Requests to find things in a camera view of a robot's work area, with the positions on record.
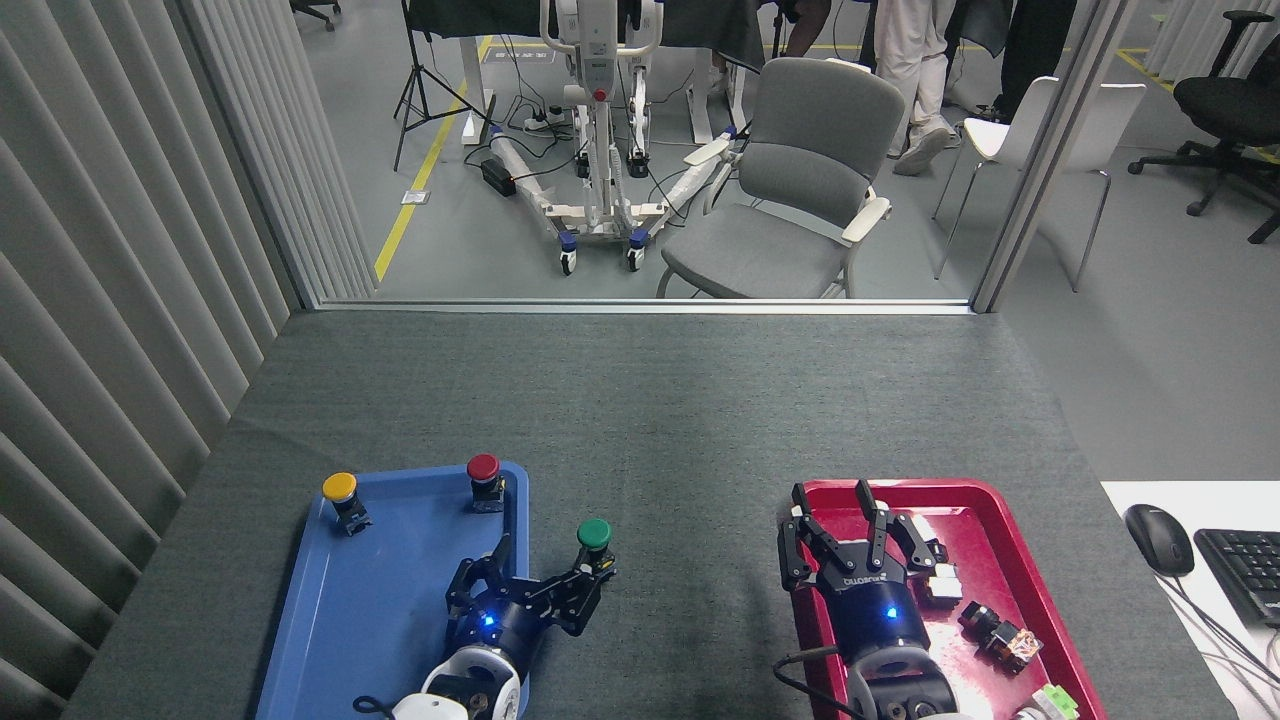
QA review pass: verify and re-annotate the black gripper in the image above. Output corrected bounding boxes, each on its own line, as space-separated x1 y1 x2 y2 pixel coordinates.
777 479 942 667
446 532 617 663

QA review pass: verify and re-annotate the green push button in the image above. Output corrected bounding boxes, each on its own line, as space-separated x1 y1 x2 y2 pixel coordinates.
574 517 615 578

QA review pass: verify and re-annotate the red push button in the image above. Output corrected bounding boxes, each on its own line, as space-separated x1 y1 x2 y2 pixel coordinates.
466 454 506 514

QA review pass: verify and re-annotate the yellow push button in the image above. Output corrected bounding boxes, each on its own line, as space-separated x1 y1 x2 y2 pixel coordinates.
322 472 373 536

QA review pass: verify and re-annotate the red plastic tray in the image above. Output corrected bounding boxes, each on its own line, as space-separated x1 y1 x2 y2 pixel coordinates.
790 478 1109 720

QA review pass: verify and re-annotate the blue plastic tray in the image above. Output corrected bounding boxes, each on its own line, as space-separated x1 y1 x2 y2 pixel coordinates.
255 461 530 720

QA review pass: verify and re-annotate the black computer mouse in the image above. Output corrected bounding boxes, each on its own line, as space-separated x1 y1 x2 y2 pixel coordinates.
1123 503 1196 578

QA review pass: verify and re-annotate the grey padded armchair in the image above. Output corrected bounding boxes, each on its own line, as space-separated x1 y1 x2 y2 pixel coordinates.
655 57 907 299

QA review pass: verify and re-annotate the black keyboard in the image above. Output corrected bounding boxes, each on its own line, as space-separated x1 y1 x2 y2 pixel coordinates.
1193 528 1280 629

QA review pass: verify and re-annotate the person in pale trousers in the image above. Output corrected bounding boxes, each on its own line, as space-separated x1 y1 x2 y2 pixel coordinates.
874 0 967 178

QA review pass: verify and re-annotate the white plastic chair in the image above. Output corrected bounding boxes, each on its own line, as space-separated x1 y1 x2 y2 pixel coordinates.
932 76 1148 294

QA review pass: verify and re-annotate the black tripod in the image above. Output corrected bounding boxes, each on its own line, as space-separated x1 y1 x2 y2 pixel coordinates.
393 0 491 173

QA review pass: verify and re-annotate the white stand on wheels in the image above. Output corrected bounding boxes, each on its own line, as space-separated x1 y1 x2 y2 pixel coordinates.
488 0 741 276

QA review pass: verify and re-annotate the person in dark trousers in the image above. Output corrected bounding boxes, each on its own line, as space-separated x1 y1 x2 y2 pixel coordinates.
985 0 1079 123

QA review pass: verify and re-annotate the black office chair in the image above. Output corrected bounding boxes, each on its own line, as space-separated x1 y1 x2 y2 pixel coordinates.
1128 10 1280 245

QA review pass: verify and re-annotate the black switch with white block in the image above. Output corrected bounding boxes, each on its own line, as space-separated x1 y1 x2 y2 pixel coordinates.
922 543 963 609

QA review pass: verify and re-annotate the black switch with orange block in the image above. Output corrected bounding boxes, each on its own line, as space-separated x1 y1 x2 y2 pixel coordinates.
958 600 1044 676

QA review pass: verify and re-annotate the white switch with green base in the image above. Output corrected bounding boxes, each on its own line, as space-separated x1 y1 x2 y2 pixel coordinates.
1012 683 1081 720

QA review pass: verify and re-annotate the silver table edge rail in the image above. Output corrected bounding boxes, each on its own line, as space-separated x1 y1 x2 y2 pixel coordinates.
318 298 973 316

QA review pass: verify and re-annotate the black mouse cable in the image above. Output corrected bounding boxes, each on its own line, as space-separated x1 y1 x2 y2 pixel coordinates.
1160 575 1280 706

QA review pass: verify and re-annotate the silver post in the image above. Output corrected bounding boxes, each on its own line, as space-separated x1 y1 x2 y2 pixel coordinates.
972 0 1136 314

